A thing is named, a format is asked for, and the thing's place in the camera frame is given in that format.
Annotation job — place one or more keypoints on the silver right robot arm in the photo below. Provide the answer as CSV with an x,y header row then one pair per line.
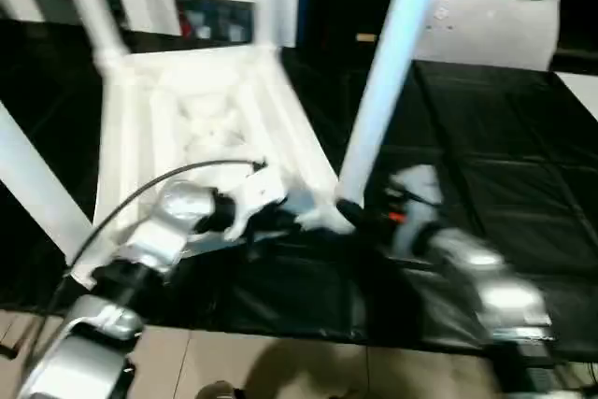
x,y
486,287

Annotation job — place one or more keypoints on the black work mat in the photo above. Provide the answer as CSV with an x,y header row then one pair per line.
x,y
505,193

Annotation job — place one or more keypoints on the small brown block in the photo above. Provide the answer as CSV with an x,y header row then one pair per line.
x,y
365,38

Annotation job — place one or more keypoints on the grey left robot foot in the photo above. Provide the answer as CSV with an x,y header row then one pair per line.
x,y
217,391

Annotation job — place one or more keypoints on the white plastic bag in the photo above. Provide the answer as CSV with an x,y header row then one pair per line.
x,y
495,30

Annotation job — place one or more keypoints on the flat white board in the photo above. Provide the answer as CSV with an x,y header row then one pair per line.
x,y
579,92

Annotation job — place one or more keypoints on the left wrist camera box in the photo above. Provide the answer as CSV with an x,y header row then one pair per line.
x,y
257,193

